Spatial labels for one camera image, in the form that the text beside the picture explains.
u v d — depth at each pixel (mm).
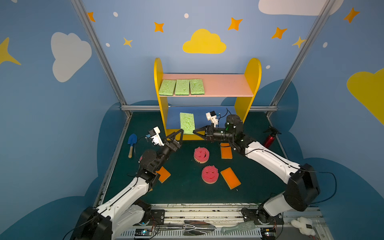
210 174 861
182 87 749
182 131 671
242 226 708
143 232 710
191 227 712
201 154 950
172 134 638
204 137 672
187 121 720
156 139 650
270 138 964
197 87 758
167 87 748
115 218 425
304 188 431
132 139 1044
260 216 672
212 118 705
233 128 584
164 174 880
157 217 747
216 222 733
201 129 700
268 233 718
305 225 700
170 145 635
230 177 886
